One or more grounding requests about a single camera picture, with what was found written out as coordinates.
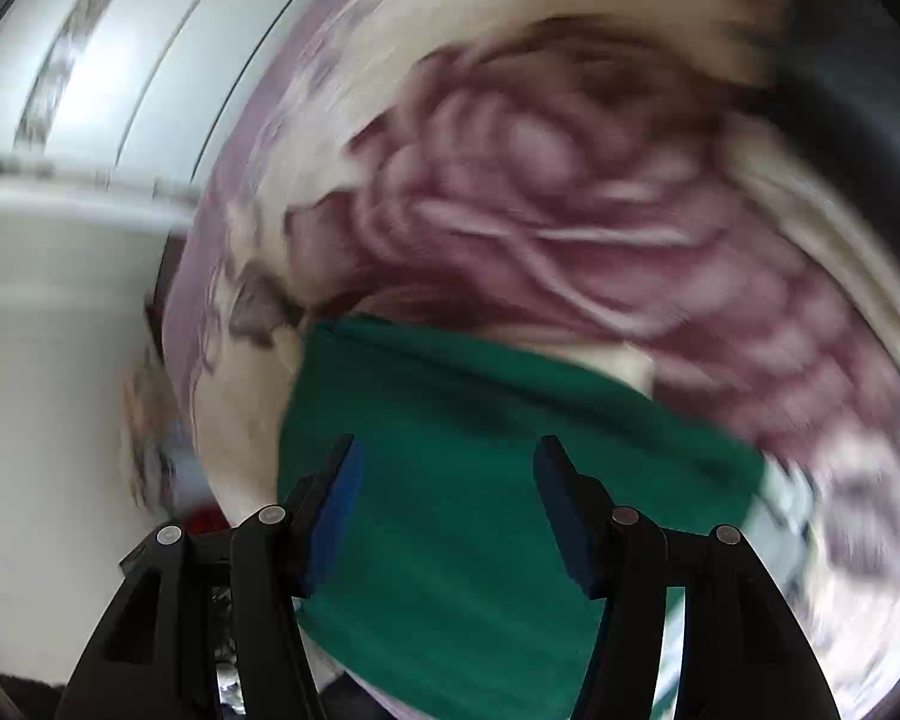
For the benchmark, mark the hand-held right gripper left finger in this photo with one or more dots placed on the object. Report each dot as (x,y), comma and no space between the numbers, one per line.
(339,525)

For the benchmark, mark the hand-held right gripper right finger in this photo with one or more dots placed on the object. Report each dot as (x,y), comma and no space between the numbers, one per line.
(570,532)

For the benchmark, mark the green varsity jacket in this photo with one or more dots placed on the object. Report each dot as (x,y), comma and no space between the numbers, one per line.
(450,457)

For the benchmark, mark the floral printed blanket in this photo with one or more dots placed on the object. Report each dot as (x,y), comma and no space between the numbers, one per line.
(570,202)

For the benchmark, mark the white wardrobe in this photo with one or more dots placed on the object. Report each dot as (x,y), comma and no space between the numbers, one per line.
(120,52)

